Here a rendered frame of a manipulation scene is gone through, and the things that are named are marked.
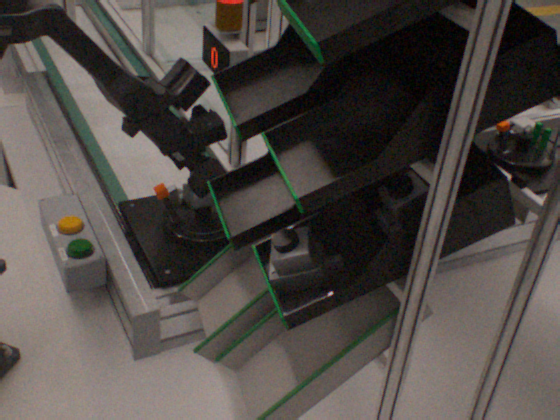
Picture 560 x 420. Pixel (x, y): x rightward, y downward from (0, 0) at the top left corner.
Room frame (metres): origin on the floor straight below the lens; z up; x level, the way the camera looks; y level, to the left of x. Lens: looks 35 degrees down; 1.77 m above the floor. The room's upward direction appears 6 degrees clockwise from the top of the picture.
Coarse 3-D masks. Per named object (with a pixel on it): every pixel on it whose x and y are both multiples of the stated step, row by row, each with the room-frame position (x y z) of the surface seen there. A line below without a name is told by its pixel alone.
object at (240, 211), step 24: (240, 168) 0.84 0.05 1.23; (264, 168) 0.86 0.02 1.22; (216, 192) 0.83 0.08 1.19; (240, 192) 0.82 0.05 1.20; (264, 192) 0.81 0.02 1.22; (288, 192) 0.80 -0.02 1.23; (240, 216) 0.77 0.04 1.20; (264, 216) 0.76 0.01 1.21; (288, 216) 0.74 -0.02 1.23; (240, 240) 0.72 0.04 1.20
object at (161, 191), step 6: (156, 186) 1.01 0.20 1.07; (162, 186) 1.01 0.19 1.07; (174, 186) 1.02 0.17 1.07; (156, 192) 0.99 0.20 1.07; (162, 192) 1.00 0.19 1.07; (168, 192) 1.00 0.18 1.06; (174, 192) 1.01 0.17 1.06; (162, 198) 1.00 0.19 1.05; (168, 198) 1.01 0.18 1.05; (168, 204) 1.01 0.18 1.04; (168, 210) 1.01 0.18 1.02; (174, 210) 1.01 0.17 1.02; (174, 216) 1.01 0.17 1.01
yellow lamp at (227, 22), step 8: (216, 0) 1.26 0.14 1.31; (216, 8) 1.26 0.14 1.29; (224, 8) 1.24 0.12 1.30; (232, 8) 1.24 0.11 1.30; (240, 8) 1.25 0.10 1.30; (216, 16) 1.26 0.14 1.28; (224, 16) 1.24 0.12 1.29; (232, 16) 1.24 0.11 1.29; (240, 16) 1.26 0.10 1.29; (216, 24) 1.25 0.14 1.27; (224, 24) 1.24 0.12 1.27; (232, 24) 1.24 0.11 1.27; (240, 24) 1.26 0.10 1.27
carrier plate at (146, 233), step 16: (176, 192) 1.14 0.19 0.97; (128, 208) 1.07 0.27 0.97; (144, 208) 1.08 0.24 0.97; (160, 208) 1.08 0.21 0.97; (128, 224) 1.03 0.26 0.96; (144, 224) 1.03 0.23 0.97; (160, 224) 1.03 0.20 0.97; (144, 240) 0.98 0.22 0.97; (160, 240) 0.99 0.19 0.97; (144, 256) 0.95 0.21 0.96; (160, 256) 0.95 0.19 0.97; (176, 256) 0.95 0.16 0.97; (192, 256) 0.95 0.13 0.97; (208, 256) 0.96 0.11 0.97; (160, 272) 0.91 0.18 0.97; (176, 272) 0.91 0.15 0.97; (192, 272) 0.91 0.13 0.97
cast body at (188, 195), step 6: (186, 186) 1.04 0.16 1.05; (186, 192) 1.03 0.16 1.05; (192, 192) 1.02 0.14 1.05; (210, 192) 1.03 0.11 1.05; (186, 198) 1.03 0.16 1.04; (192, 198) 1.01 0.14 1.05; (198, 198) 1.02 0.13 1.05; (204, 198) 1.02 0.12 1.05; (210, 198) 1.03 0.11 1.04; (192, 204) 1.01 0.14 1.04; (198, 204) 1.02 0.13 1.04; (204, 204) 1.02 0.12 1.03; (210, 204) 1.03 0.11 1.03
